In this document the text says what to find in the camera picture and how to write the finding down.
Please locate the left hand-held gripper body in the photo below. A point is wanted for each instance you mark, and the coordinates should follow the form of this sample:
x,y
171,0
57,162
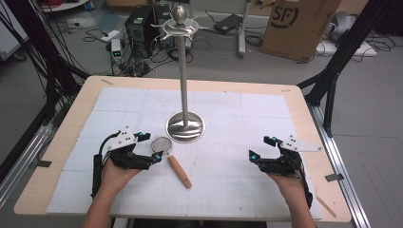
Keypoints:
x,y
124,140

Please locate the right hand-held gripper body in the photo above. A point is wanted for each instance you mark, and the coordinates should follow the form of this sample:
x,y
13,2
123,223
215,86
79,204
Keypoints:
x,y
285,160

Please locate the steel utensil stand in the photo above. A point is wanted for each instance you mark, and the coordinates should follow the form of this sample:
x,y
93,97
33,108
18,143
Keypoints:
x,y
183,123

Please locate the person's right hand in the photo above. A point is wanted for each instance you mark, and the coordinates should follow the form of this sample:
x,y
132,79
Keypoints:
x,y
290,186

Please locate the person's left hand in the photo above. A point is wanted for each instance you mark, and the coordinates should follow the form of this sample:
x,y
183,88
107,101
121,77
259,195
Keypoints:
x,y
115,177

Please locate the white gridded paper mat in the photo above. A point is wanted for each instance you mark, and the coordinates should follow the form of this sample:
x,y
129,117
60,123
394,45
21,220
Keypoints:
x,y
221,164

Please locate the black tape piece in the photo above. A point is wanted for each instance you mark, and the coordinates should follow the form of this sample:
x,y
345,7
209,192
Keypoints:
x,y
334,177

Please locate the thin wooden stick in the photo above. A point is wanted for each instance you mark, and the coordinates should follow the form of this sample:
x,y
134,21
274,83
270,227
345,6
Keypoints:
x,y
326,206

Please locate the white device with green light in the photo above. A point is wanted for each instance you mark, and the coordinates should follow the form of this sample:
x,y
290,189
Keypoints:
x,y
116,50

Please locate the black computer tower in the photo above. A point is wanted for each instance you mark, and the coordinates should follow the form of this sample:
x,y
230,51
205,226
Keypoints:
x,y
139,31

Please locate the white power strip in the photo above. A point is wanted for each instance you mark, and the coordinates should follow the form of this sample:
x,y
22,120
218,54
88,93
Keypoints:
x,y
110,35

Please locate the white metal stand pole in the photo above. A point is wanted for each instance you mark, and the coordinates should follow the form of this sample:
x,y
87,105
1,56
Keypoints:
x,y
242,34

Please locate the brown cardboard box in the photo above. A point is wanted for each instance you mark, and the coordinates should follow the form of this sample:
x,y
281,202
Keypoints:
x,y
297,28

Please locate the black flat power adapter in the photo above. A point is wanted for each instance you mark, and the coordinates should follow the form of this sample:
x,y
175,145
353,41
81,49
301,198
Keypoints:
x,y
227,23

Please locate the white flat board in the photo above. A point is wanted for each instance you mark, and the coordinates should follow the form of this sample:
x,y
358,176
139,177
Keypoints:
x,y
364,50

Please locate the grey rounded device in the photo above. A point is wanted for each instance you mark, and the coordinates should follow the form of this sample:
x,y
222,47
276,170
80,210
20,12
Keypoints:
x,y
343,25

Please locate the aluminium rail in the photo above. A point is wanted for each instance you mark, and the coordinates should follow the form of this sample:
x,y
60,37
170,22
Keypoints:
x,y
22,164
342,171

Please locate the black metal frame stand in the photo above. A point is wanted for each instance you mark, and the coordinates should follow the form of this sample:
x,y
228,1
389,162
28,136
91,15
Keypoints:
x,y
38,47
342,53

